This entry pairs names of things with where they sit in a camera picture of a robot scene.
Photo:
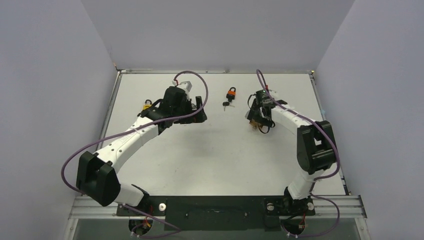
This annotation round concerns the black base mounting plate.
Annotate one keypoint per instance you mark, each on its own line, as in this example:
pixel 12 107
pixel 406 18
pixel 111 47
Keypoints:
pixel 221 213

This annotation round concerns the yellow black padlock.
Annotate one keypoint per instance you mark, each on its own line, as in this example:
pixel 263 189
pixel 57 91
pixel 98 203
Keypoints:
pixel 147 104

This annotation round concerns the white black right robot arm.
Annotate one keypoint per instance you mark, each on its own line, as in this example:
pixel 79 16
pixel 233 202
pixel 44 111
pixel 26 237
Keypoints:
pixel 314 139

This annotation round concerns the orange black padlock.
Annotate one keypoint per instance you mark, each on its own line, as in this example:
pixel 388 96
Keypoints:
pixel 231 94

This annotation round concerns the black-headed keys bunch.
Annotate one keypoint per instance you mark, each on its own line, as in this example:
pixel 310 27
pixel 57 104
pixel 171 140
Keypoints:
pixel 227 104

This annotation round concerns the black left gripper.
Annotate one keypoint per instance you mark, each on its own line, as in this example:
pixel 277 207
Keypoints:
pixel 198 118

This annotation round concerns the large brass padlock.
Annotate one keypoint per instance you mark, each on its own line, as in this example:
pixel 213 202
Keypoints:
pixel 255 125

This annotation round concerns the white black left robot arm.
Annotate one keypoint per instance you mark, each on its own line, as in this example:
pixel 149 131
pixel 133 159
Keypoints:
pixel 97 173

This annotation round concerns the aluminium table frame rail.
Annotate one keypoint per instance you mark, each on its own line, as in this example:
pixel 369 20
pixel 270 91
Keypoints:
pixel 350 206

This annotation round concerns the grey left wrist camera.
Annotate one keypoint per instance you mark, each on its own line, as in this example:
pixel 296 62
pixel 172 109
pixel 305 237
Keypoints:
pixel 184 85

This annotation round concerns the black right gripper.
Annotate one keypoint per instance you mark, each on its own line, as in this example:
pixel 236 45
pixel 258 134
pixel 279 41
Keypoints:
pixel 259 117

